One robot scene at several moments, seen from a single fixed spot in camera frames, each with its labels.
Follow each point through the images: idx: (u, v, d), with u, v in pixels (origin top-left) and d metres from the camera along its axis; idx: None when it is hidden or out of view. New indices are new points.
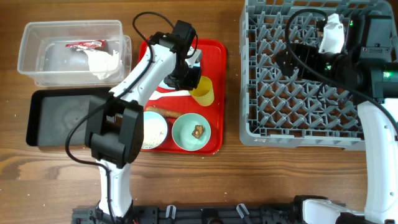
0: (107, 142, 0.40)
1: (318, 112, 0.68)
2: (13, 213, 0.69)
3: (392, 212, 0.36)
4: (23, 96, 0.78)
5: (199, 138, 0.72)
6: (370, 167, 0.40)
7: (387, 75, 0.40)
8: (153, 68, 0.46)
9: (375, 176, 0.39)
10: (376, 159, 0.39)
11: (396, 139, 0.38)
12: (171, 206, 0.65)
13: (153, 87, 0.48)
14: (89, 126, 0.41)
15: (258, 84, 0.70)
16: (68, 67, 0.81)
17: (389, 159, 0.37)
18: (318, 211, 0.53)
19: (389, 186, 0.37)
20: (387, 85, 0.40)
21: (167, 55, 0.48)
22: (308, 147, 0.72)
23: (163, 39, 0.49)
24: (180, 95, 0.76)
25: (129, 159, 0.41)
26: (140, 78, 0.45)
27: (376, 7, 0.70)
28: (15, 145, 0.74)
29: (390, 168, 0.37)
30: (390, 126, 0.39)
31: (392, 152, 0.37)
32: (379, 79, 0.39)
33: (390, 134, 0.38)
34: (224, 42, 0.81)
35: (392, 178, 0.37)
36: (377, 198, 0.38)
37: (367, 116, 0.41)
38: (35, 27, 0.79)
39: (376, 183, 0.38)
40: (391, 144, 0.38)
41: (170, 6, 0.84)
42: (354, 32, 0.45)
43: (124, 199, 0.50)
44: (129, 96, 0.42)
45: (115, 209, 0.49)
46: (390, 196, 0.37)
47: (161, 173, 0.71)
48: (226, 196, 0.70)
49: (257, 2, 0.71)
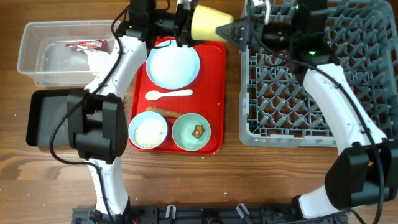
0: (92, 139, 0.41)
1: (318, 112, 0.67)
2: (13, 213, 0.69)
3: (354, 137, 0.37)
4: (23, 96, 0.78)
5: (199, 138, 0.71)
6: (328, 117, 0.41)
7: (313, 53, 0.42)
8: (125, 60, 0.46)
9: (335, 126, 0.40)
10: (330, 111, 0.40)
11: (336, 87, 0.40)
12: (171, 206, 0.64)
13: (129, 76, 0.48)
14: (71, 126, 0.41)
15: (259, 84, 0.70)
16: (68, 67, 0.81)
17: (336, 101, 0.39)
18: (315, 204, 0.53)
19: (344, 119, 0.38)
20: (316, 61, 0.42)
21: (136, 44, 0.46)
22: (308, 147, 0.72)
23: (130, 29, 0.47)
24: (181, 95, 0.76)
25: (117, 153, 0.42)
26: (112, 71, 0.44)
27: (376, 7, 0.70)
28: (15, 145, 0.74)
29: (341, 109, 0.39)
30: (328, 81, 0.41)
31: (335, 95, 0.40)
32: (308, 57, 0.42)
33: (329, 86, 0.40)
34: (224, 42, 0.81)
35: (346, 117, 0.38)
36: (344, 139, 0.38)
37: (309, 80, 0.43)
38: (36, 27, 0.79)
39: (334, 124, 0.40)
40: (334, 92, 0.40)
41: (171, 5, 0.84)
42: (300, 15, 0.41)
43: (119, 195, 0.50)
44: (105, 90, 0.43)
45: (112, 206, 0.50)
46: (347, 127, 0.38)
47: (161, 173, 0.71)
48: (226, 196, 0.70)
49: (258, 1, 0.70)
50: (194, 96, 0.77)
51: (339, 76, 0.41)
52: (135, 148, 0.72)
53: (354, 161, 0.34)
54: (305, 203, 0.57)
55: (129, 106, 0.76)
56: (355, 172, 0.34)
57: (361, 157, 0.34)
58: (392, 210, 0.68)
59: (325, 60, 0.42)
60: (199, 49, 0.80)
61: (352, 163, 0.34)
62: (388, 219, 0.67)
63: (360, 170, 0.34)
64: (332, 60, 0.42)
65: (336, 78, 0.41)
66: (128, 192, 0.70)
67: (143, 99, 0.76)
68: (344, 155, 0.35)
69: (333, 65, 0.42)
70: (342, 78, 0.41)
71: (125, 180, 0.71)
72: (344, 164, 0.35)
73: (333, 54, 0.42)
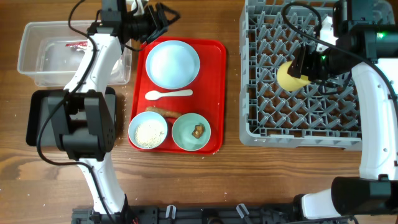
0: (78, 138, 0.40)
1: (318, 112, 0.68)
2: (13, 213, 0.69)
3: (387, 166, 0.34)
4: (23, 96, 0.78)
5: (199, 138, 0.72)
6: (364, 131, 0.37)
7: (380, 36, 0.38)
8: (100, 55, 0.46)
9: (370, 139, 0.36)
10: (370, 126, 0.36)
11: (389, 98, 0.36)
12: (171, 206, 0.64)
13: (107, 73, 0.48)
14: (56, 129, 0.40)
15: (258, 83, 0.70)
16: (68, 67, 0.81)
17: (383, 117, 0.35)
18: (315, 202, 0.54)
19: (382, 142, 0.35)
20: (381, 46, 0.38)
21: (109, 40, 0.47)
22: (308, 147, 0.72)
23: (100, 27, 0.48)
24: (180, 95, 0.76)
25: (106, 148, 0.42)
26: (90, 68, 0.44)
27: None
28: (15, 145, 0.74)
29: (384, 129, 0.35)
30: (382, 84, 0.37)
31: (385, 110, 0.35)
32: (373, 41, 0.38)
33: (381, 96, 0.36)
34: (224, 42, 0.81)
35: (386, 136, 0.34)
36: (372, 163, 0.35)
37: (360, 78, 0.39)
38: (36, 27, 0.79)
39: (370, 142, 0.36)
40: (385, 103, 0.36)
41: (171, 5, 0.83)
42: (339, 14, 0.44)
43: (115, 193, 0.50)
44: (84, 88, 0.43)
45: (111, 205, 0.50)
46: (384, 152, 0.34)
47: (161, 173, 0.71)
48: (226, 196, 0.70)
49: (257, 2, 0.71)
50: (194, 96, 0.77)
51: None
52: (134, 147, 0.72)
53: (374, 192, 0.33)
54: (306, 204, 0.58)
55: (129, 106, 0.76)
56: (370, 201, 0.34)
57: (384, 191, 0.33)
58: None
59: (392, 50, 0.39)
60: (198, 48, 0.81)
61: (372, 195, 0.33)
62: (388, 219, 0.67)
63: (376, 201, 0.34)
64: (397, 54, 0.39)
65: (394, 83, 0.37)
66: (128, 192, 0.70)
67: (143, 99, 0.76)
68: (367, 183, 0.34)
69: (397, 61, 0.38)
70: None
71: (125, 180, 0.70)
72: (362, 191, 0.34)
73: None
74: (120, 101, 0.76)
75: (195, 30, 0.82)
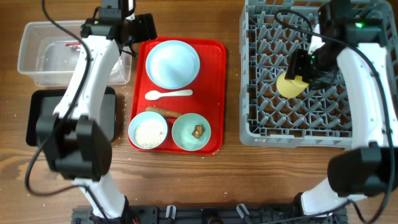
0: (72, 163, 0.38)
1: (318, 112, 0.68)
2: (13, 213, 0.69)
3: (375, 134, 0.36)
4: (22, 96, 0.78)
5: (199, 138, 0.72)
6: (353, 109, 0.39)
7: (359, 26, 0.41)
8: (94, 68, 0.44)
9: (357, 114, 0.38)
10: (357, 101, 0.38)
11: (372, 74, 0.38)
12: (171, 206, 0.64)
13: (102, 85, 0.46)
14: (48, 155, 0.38)
15: (259, 83, 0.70)
16: (68, 67, 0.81)
17: (367, 91, 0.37)
18: (314, 197, 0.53)
19: (369, 113, 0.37)
20: (360, 35, 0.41)
21: (104, 46, 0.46)
22: (308, 147, 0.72)
23: (95, 25, 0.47)
24: (180, 95, 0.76)
25: (101, 172, 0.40)
26: (83, 84, 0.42)
27: (376, 7, 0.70)
28: (15, 145, 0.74)
29: (369, 101, 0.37)
30: (365, 65, 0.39)
31: (369, 85, 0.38)
32: (352, 30, 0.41)
33: (365, 73, 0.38)
34: (224, 42, 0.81)
35: (372, 107, 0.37)
36: (361, 134, 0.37)
37: (344, 61, 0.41)
38: (36, 27, 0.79)
39: (359, 116, 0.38)
40: (368, 79, 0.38)
41: (171, 5, 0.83)
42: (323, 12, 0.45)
43: (114, 201, 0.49)
44: (76, 110, 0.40)
45: (109, 211, 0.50)
46: (370, 122, 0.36)
47: (161, 173, 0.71)
48: (226, 196, 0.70)
49: (257, 2, 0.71)
50: (194, 95, 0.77)
51: (379, 61, 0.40)
52: (134, 147, 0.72)
53: (365, 158, 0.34)
54: (306, 201, 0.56)
55: (129, 106, 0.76)
56: (364, 168, 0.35)
57: (374, 155, 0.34)
58: (392, 210, 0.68)
59: (370, 37, 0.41)
60: (198, 48, 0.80)
61: (364, 160, 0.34)
62: (388, 219, 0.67)
63: (369, 168, 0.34)
64: (376, 40, 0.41)
65: (375, 63, 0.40)
66: (128, 192, 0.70)
67: (143, 99, 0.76)
68: (358, 150, 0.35)
69: (376, 46, 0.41)
70: (381, 65, 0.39)
71: (125, 180, 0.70)
72: (354, 159, 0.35)
73: (379, 32, 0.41)
74: (120, 101, 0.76)
75: (195, 30, 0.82)
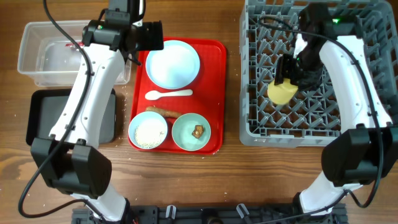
0: (69, 183, 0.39)
1: (318, 112, 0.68)
2: (13, 213, 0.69)
3: (362, 117, 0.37)
4: (22, 96, 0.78)
5: (199, 138, 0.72)
6: (339, 97, 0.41)
7: (336, 22, 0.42)
8: (94, 84, 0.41)
9: (344, 101, 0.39)
10: (342, 89, 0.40)
11: (352, 63, 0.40)
12: (171, 206, 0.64)
13: (104, 101, 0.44)
14: (44, 175, 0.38)
15: (259, 83, 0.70)
16: (68, 67, 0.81)
17: (350, 79, 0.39)
18: (312, 195, 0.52)
19: (354, 98, 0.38)
20: (337, 30, 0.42)
21: (107, 59, 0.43)
22: (308, 147, 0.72)
23: (99, 29, 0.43)
24: (179, 95, 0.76)
25: (98, 192, 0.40)
26: (82, 104, 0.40)
27: (376, 7, 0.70)
28: (15, 145, 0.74)
29: (353, 88, 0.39)
30: (345, 54, 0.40)
31: (351, 73, 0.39)
32: (331, 25, 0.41)
33: (346, 61, 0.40)
34: (224, 42, 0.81)
35: (356, 93, 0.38)
36: (349, 119, 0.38)
37: (325, 54, 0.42)
38: (36, 27, 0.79)
39: (344, 102, 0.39)
40: (349, 67, 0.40)
41: (171, 5, 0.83)
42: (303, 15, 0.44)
43: (115, 208, 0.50)
44: (72, 134, 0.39)
45: (111, 216, 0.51)
46: (357, 106, 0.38)
47: (161, 173, 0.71)
48: (226, 196, 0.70)
49: (257, 2, 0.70)
50: (194, 95, 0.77)
51: (357, 51, 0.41)
52: (135, 147, 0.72)
53: (354, 140, 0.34)
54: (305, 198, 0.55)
55: (129, 106, 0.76)
56: (355, 154, 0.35)
57: (363, 137, 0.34)
58: (392, 210, 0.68)
59: (347, 31, 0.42)
60: (198, 48, 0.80)
61: (353, 143, 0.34)
62: (388, 219, 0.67)
63: (360, 150, 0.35)
64: (353, 32, 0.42)
65: (354, 53, 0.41)
66: (128, 193, 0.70)
67: (143, 99, 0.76)
68: (347, 134, 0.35)
69: (354, 38, 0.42)
70: (360, 53, 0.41)
71: (125, 180, 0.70)
72: (344, 144, 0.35)
73: (355, 25, 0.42)
74: (120, 101, 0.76)
75: (195, 30, 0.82)
